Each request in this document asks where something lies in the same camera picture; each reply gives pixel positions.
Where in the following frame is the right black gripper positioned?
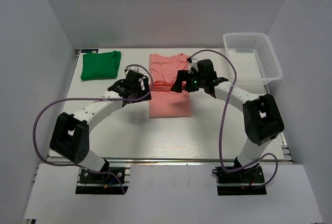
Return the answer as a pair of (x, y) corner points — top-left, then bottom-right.
(171, 70), (206, 93)

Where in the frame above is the pink t-shirt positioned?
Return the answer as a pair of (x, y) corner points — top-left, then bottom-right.
(149, 53), (191, 119)

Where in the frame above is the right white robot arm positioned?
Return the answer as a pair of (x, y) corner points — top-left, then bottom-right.
(171, 59), (284, 182)

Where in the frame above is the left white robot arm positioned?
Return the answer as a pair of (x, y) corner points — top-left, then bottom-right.
(50, 69), (151, 182)

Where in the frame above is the folded green t-shirt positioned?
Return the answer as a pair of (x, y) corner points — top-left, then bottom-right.
(80, 51), (121, 81)

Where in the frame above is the blue label sticker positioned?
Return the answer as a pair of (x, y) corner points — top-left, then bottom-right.
(80, 49), (99, 53)

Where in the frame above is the white plastic basket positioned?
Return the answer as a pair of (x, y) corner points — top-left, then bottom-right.
(223, 32), (283, 87)

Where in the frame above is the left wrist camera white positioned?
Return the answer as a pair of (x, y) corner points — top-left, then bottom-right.
(124, 65), (139, 74)

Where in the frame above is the aluminium table edge rail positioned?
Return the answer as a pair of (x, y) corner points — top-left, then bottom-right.
(47, 155), (294, 166)

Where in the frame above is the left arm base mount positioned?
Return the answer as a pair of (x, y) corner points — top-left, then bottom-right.
(75, 167), (130, 195)

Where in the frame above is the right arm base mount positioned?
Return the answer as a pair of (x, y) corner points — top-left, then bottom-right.
(212, 165), (267, 196)

